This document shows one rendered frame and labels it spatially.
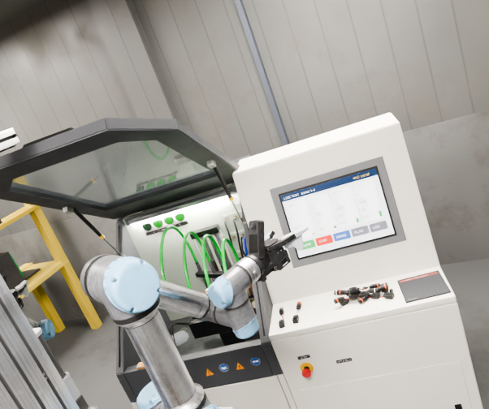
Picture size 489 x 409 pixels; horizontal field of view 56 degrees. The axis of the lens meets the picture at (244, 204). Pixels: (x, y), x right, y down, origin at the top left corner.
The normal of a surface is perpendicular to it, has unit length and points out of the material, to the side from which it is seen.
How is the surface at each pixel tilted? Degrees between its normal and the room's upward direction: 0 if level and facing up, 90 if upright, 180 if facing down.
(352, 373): 90
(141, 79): 90
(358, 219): 76
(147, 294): 82
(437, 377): 90
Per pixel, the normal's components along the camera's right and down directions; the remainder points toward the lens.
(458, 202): -0.29, 0.40
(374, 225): -0.22, 0.14
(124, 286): 0.64, -0.14
